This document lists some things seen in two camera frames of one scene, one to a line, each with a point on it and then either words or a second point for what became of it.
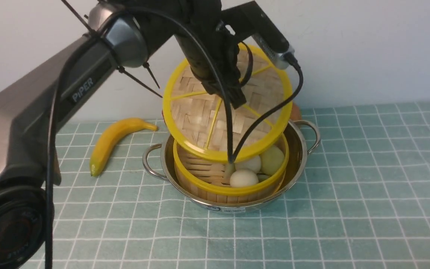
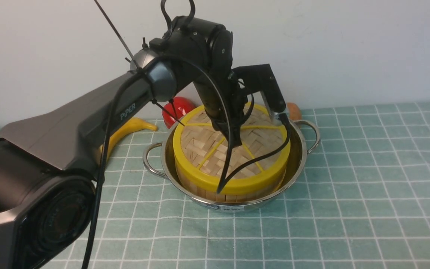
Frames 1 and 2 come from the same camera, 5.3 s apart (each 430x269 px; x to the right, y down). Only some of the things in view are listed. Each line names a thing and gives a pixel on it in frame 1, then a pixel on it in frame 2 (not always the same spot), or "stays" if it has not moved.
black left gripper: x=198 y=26 -> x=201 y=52
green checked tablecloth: x=376 y=191 stays
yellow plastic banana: x=109 y=136 stays
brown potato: x=296 y=113 stays
